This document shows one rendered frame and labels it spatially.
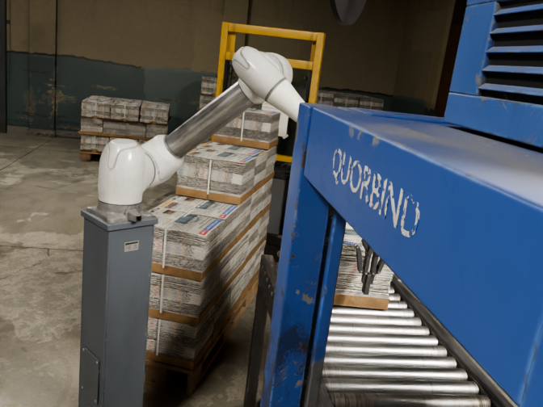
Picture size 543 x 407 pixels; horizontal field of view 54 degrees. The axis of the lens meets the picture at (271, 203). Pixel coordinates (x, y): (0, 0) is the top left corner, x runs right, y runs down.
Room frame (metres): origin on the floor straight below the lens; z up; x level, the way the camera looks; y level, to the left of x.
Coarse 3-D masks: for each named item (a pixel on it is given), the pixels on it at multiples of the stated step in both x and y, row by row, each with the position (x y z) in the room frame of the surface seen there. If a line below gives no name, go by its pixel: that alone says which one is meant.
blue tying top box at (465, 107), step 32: (480, 0) 0.70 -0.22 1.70; (512, 0) 0.64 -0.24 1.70; (480, 32) 0.68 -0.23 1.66; (512, 32) 0.62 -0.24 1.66; (480, 64) 0.67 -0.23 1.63; (512, 64) 0.62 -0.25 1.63; (448, 96) 0.73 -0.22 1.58; (480, 96) 0.66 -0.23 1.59; (512, 96) 0.60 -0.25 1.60; (480, 128) 0.64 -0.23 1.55; (512, 128) 0.58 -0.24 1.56
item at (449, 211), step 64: (320, 128) 0.68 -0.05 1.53; (384, 128) 0.54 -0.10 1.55; (448, 128) 0.70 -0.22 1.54; (320, 192) 0.64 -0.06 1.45; (384, 192) 0.44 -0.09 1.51; (448, 192) 0.33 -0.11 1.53; (512, 192) 0.28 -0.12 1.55; (384, 256) 0.42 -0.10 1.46; (448, 256) 0.32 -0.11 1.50; (512, 256) 0.26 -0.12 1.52; (448, 320) 0.30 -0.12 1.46; (512, 320) 0.25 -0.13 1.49; (512, 384) 0.24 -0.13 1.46
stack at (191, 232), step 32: (256, 192) 3.23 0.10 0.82; (160, 224) 2.33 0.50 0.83; (192, 224) 2.39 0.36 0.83; (224, 224) 2.55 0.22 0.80; (256, 224) 3.29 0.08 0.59; (160, 256) 2.30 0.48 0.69; (192, 256) 2.27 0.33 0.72; (160, 288) 2.30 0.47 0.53; (192, 288) 2.27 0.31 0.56; (160, 320) 2.29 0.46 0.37; (160, 352) 2.30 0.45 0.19; (192, 352) 2.27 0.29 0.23; (160, 384) 2.29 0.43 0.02; (192, 384) 2.28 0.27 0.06
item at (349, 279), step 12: (348, 240) 1.80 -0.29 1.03; (360, 240) 1.82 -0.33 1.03; (348, 252) 1.74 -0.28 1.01; (348, 264) 1.75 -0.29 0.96; (348, 276) 1.75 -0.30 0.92; (360, 276) 1.76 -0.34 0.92; (384, 276) 1.76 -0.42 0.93; (336, 288) 1.75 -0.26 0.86; (348, 288) 1.75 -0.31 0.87; (360, 288) 1.75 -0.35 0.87; (372, 288) 1.76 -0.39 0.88; (384, 288) 1.76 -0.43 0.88
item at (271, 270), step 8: (264, 256) 2.16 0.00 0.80; (272, 256) 2.17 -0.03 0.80; (264, 264) 2.07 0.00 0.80; (272, 264) 2.08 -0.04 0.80; (264, 272) 2.03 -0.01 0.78; (272, 272) 1.99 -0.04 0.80; (264, 280) 2.03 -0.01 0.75; (272, 280) 1.91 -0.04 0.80; (264, 288) 2.01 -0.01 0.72; (272, 288) 1.84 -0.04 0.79; (264, 296) 1.98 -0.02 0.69; (272, 296) 1.83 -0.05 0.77; (272, 304) 1.81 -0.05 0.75; (320, 384) 1.25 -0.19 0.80; (320, 392) 1.21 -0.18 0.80; (320, 400) 1.18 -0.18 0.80; (328, 400) 1.18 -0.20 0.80
